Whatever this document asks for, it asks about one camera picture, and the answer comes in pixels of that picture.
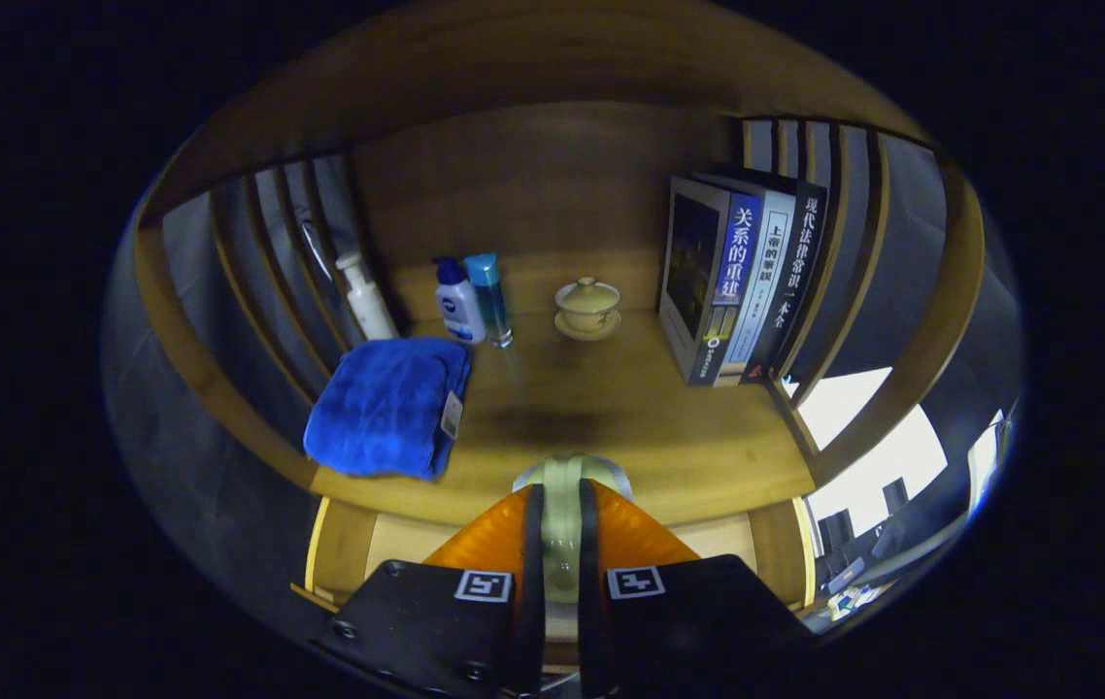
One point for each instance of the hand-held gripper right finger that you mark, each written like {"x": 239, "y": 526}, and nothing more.
{"x": 587, "y": 602}

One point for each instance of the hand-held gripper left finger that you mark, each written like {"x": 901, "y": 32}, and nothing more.
{"x": 533, "y": 582}

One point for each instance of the wooden drawer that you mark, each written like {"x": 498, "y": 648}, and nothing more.
{"x": 397, "y": 544}

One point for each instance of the wooden countertop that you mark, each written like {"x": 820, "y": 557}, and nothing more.
{"x": 611, "y": 408}

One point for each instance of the wooden cabinet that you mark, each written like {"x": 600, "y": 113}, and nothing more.
{"x": 533, "y": 184}

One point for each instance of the blue towel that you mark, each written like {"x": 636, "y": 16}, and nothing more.
{"x": 383, "y": 408}

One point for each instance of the beige lidded teacup with saucer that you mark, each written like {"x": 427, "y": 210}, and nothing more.
{"x": 588, "y": 306}

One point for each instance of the white bottle with blue cap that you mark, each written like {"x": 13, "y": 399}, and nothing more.
{"x": 458, "y": 306}

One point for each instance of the teal bottle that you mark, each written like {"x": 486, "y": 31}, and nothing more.
{"x": 491, "y": 296}

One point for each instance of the white pump bottle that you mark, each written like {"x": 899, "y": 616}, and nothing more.
{"x": 368, "y": 301}

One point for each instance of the dark blue book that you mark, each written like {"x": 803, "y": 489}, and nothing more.
{"x": 698, "y": 272}

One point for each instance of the white spine book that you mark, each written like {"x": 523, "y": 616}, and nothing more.
{"x": 766, "y": 282}

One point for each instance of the black book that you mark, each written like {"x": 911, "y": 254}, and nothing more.
{"x": 800, "y": 272}

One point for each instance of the white desk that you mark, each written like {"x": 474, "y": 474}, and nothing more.
{"x": 985, "y": 456}

